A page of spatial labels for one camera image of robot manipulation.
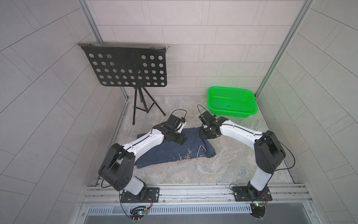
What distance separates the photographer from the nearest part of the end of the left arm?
622 mm

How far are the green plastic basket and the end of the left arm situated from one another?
0.40m

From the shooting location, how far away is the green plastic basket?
1092mm
